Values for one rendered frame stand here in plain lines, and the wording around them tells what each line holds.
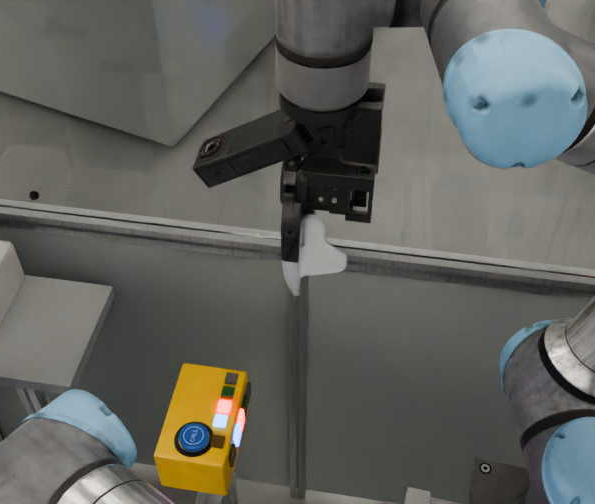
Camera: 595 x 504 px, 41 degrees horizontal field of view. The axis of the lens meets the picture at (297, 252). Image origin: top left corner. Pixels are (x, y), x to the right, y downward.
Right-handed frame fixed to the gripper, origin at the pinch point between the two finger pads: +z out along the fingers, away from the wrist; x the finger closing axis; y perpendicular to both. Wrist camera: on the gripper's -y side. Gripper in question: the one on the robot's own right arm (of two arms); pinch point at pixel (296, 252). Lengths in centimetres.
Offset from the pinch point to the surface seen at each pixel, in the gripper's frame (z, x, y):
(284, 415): 107, 46, -11
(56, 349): 62, 25, -49
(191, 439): 39.8, -0.7, -14.7
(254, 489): 148, 46, -20
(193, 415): 40.8, 3.7, -15.6
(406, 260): 48, 45, 12
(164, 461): 41.8, -3.5, -18.0
